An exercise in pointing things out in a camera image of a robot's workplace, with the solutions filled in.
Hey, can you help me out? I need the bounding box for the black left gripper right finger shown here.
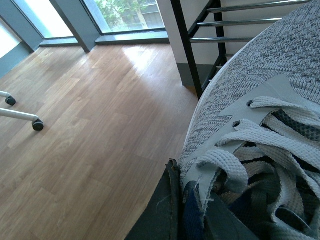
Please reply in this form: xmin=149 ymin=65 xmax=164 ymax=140
xmin=194 ymin=183 xmax=250 ymax=240

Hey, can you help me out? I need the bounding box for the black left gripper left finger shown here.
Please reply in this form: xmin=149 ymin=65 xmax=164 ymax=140
xmin=126 ymin=158 xmax=180 ymax=240

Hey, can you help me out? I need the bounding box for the grey knit sneaker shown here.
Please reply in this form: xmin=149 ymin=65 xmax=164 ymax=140
xmin=178 ymin=0 xmax=320 ymax=240

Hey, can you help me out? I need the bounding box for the black metal shoe rack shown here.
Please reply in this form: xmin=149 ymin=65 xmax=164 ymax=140
xmin=170 ymin=0 xmax=308 ymax=99

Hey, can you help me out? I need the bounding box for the white office chair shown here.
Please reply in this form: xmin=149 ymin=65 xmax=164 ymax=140
xmin=0 ymin=91 xmax=44 ymax=132

